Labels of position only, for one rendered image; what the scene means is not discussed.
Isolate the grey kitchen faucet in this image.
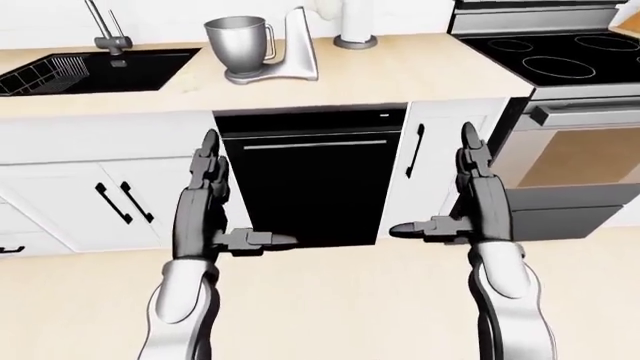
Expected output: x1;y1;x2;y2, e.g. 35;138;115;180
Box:
83;0;134;57

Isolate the white narrow cabinet door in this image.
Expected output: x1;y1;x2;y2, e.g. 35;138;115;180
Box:
375;97;511;240

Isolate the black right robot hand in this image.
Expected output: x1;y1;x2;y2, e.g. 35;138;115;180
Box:
388;121;515;246

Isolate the black dishwasher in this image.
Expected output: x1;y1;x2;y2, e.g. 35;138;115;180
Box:
212;105;408;250

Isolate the silver stand mixer body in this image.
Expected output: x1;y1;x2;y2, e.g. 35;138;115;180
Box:
224;7;320;85

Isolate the stainless steel stove oven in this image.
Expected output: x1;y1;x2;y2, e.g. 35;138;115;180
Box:
448;0;640;241

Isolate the white paper towel roll holder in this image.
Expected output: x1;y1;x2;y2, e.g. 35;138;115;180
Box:
333;0;379;49

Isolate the white double door cabinet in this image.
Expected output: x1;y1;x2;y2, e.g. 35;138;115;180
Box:
0;150;177;255

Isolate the black wire dish rack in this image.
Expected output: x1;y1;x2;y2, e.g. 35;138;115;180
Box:
0;53;91;96

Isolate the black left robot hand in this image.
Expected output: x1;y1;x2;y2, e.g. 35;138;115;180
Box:
171;128;299;262

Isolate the silver stand mixer bowl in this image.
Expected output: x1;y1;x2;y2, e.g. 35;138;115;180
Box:
203;15;278;76

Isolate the black kitchen sink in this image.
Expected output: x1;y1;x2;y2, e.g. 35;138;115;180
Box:
0;47;202;98

